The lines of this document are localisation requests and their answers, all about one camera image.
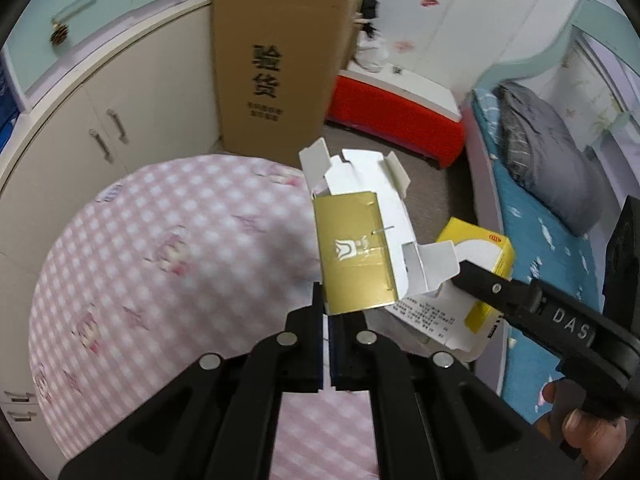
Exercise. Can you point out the tall brown cardboard box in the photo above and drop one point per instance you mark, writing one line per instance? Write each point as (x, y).
(280, 35)

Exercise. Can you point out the black bag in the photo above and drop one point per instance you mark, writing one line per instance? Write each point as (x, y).
(369, 15)

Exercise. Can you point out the white plastic bag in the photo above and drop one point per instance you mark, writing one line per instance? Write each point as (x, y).
(370, 52)

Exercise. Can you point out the yellow and white carton box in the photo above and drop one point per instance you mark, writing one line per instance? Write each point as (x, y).
(480, 240)

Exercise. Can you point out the red storage box white lid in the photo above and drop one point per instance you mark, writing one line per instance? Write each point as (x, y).
(395, 120)

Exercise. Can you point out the white low cabinet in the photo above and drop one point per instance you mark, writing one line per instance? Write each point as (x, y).
(165, 85)

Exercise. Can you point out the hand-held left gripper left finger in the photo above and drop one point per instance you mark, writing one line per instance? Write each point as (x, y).
(317, 345)

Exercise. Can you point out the gold and white box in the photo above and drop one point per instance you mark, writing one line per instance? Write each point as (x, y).
(350, 240)

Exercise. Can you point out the teal and purple bed frame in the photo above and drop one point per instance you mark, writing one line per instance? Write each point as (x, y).
(575, 25)

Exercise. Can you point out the person's right hand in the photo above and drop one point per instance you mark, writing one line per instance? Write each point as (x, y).
(585, 430)

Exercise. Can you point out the pine cone ornament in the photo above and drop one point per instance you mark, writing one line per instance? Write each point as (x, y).
(60, 35)

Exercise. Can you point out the blue box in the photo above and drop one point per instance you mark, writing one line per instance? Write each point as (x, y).
(6, 125)

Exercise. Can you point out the teal pillow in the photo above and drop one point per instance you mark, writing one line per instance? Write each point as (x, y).
(487, 105)

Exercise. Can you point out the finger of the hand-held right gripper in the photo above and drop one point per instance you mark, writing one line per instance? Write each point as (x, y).
(530, 305)

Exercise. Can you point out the grey folded duvet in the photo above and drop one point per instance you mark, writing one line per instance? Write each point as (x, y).
(545, 150)

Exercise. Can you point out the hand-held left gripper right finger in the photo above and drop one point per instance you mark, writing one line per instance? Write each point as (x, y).
(342, 350)

